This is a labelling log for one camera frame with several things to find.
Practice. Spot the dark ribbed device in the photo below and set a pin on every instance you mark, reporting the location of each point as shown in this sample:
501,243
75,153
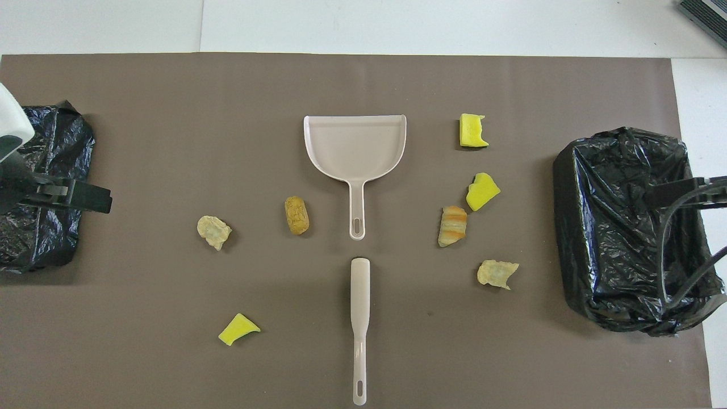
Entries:
704,14

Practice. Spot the striped toy croissant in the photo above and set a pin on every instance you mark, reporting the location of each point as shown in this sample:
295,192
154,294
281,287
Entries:
453,226

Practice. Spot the brown table mat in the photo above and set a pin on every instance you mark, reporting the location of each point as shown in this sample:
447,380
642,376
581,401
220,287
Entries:
170,142

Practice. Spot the open bin with black bag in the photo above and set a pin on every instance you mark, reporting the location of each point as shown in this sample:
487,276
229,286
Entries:
613,255

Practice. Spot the brown fried nugget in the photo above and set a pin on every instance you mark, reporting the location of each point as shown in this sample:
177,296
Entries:
297,216

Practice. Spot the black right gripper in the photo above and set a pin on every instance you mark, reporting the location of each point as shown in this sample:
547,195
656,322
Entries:
717,192

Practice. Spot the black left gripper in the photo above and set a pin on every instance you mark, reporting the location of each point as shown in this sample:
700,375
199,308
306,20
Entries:
17,190

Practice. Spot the beige hand brush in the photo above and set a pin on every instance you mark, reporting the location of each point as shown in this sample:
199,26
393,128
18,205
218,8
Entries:
360,295

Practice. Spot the notched rectangular yellow sponge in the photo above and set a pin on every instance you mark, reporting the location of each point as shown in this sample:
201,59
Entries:
471,132

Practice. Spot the irregular yellow sponge chunk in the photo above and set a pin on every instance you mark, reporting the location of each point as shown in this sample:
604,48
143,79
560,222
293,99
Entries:
483,193

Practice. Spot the bin wrapped in black bag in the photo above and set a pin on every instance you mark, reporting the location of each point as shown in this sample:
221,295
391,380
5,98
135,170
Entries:
57,142

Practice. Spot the beige plastic dustpan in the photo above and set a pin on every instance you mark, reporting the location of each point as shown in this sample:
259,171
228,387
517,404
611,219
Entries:
355,147

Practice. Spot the pale toy dumpling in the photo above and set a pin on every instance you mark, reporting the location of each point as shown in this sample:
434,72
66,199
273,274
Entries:
214,232
495,274

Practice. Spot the small yellow sponge wedge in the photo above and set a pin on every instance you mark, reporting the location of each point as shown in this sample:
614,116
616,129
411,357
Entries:
235,330

